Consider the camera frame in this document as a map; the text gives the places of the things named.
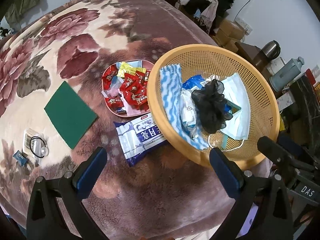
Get black pearl hair tie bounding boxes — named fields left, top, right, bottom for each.
left=29, top=135, right=50, bottom=159

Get cotton swab box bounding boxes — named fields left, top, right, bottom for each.
left=22, top=128, right=49, bottom=159

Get green scouring pad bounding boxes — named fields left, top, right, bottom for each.
left=44, top=81, right=98, bottom=149

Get black mesh scrunchie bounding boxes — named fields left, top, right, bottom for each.
left=191, top=79, right=233, bottom=134

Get orange plastic basket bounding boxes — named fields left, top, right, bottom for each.
left=147, top=44, right=280, bottom=170

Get clear plastic bag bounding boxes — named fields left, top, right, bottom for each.
left=179, top=88, right=199, bottom=139

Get blue tissue packet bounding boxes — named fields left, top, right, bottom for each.
left=182, top=75, right=210, bottom=93

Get blue white striped cloth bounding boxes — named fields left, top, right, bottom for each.
left=160, top=64, right=209, bottom=150

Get small blue sachet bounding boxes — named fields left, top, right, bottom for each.
left=13, top=151, right=28, bottom=167

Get grey green thermos jug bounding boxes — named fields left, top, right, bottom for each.
left=269, top=56, right=304, bottom=92

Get blue white wipes pack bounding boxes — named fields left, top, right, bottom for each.
left=114, top=113, right=168, bottom=167

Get steel thermos flask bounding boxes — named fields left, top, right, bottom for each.
left=261, top=40, right=281, bottom=61

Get pink candy dish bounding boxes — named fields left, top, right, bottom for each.
left=101, top=60, right=153, bottom=118

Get cardboard boxes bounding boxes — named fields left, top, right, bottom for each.
left=212, top=20, right=245, bottom=53

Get floral plush blanket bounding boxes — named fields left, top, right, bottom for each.
left=1, top=0, right=233, bottom=239

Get panda plush toy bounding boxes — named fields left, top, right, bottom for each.
left=0, top=27, right=14, bottom=40

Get olive green jacket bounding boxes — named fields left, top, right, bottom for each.
left=4, top=0, right=40, bottom=27

